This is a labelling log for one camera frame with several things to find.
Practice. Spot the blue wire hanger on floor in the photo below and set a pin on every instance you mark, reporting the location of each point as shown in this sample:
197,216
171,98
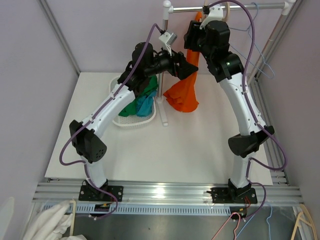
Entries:
267,222

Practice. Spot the beige wooden hanger on floor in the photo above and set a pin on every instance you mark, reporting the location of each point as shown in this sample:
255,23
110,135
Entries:
304,227

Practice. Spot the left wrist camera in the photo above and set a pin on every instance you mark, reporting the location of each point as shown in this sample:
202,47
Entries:
166,40

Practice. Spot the white cloth pile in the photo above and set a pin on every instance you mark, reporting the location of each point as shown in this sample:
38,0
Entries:
53,224

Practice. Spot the green t shirt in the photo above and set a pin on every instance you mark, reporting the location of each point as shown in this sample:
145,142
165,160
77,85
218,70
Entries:
130,109

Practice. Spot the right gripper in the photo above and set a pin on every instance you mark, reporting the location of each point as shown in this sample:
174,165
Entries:
193,32

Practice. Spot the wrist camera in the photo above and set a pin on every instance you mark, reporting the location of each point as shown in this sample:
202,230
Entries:
215,14
166,40

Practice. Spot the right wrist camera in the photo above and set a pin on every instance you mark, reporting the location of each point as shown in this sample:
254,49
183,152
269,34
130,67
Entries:
215,14

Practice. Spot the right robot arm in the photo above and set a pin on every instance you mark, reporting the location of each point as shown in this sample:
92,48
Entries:
212,41

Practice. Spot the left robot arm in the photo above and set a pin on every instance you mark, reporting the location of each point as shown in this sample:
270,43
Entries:
144,65

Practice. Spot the orange t shirt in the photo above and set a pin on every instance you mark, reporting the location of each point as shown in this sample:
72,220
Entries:
181,96

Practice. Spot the teal blue t shirt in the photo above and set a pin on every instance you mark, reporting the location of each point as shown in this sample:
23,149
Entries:
144,104

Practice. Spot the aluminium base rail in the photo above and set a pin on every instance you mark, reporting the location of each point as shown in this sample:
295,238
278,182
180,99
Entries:
155,198

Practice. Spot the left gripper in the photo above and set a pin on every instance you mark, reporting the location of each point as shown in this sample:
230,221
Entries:
184,69

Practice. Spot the white perforated plastic basket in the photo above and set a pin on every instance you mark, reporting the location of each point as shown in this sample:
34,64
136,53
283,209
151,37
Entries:
133,121

